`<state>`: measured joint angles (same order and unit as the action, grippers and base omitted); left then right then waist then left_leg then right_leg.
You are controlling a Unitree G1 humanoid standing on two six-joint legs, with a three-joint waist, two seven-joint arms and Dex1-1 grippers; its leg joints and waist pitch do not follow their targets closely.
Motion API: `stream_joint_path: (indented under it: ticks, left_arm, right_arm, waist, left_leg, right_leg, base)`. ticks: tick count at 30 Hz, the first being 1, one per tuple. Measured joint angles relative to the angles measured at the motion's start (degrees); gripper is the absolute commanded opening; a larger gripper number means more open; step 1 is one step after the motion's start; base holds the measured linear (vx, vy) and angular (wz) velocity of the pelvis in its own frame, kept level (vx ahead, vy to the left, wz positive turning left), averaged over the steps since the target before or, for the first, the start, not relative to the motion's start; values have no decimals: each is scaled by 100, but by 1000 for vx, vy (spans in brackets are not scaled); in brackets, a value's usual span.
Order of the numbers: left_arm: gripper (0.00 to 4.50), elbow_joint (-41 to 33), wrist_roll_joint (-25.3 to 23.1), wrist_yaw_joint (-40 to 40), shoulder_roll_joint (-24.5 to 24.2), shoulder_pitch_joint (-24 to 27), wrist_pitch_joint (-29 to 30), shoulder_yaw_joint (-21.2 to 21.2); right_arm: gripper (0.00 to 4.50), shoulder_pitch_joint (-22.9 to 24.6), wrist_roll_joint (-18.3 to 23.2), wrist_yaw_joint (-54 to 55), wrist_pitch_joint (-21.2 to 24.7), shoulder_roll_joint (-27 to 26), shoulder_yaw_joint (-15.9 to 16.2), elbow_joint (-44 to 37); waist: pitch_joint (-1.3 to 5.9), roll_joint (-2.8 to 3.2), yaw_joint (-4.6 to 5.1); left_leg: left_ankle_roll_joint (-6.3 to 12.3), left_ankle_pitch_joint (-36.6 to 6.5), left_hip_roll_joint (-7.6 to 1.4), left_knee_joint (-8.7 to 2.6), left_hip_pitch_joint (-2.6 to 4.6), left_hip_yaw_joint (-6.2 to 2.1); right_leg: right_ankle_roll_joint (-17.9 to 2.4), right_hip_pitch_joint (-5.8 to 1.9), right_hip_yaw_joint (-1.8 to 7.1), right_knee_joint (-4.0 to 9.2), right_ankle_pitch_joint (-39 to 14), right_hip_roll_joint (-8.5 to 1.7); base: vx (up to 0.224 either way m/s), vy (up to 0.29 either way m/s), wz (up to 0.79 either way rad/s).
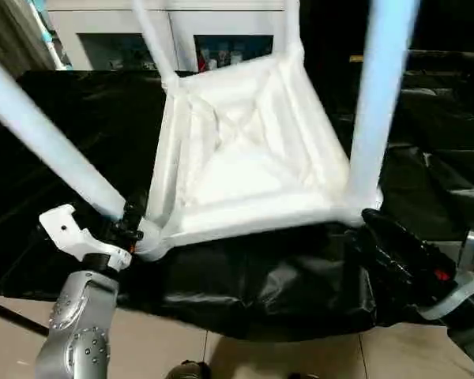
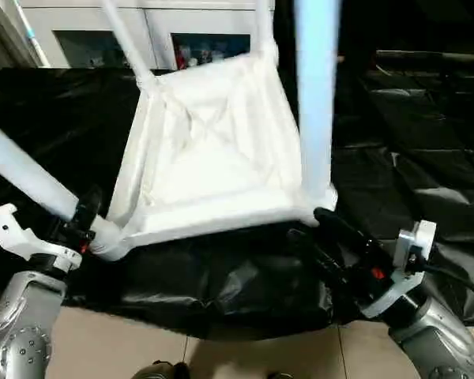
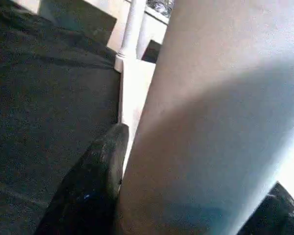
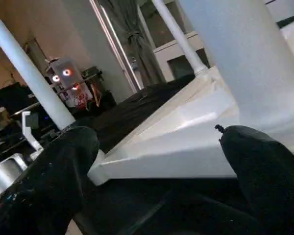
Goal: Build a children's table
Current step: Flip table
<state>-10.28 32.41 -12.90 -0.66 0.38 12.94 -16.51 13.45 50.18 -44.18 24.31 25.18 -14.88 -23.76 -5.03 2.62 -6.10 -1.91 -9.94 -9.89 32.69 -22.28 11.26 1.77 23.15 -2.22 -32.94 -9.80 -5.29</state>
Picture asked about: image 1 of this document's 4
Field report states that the black plastic mat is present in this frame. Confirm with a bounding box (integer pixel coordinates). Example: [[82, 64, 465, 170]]
[[0, 67, 474, 340]]

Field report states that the black metal table frame leg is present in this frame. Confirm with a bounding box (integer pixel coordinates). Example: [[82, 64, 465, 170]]
[[0, 296, 52, 336]]

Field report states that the white pole with blue band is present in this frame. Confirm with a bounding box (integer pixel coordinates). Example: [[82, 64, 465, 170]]
[[28, 0, 68, 70]]

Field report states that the white glass-door cabinet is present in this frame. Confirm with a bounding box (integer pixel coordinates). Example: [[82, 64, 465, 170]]
[[47, 0, 289, 72]]

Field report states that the grey curtain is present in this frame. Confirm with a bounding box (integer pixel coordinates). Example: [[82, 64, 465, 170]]
[[0, 0, 56, 76]]

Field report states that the white plastic table top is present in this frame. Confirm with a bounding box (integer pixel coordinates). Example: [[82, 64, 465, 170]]
[[138, 51, 384, 261]]

